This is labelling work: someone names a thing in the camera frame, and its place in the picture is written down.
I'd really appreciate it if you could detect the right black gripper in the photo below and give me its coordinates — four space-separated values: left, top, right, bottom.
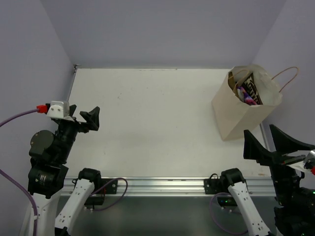
245 123 315 207

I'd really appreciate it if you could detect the brown paper bag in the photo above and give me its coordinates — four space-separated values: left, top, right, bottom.
212 64 284 141

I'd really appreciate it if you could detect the brown chocolate snack bag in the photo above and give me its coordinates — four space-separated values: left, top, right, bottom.
242 73 263 105

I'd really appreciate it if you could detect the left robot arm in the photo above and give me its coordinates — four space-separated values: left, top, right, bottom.
28 101 102 236

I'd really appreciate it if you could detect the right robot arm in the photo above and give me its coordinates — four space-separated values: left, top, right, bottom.
219 124 315 236

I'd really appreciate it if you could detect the purple berry candy bag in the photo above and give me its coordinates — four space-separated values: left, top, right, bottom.
237 87 257 106

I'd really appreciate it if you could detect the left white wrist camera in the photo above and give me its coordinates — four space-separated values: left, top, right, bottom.
47 101 69 119

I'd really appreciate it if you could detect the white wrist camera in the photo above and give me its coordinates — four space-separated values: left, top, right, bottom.
286 150 315 175
47 101 69 119

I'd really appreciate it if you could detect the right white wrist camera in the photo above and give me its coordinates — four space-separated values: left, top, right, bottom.
286 150 315 175

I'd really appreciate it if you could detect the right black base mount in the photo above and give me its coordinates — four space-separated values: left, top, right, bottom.
203 174 237 208

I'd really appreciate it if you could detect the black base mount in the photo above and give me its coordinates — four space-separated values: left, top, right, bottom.
84 178 118 209
203 174 237 208

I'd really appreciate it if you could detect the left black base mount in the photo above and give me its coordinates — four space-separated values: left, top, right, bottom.
84 178 118 209

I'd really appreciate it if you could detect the aluminium mounting rail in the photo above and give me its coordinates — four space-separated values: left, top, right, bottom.
59 176 279 197

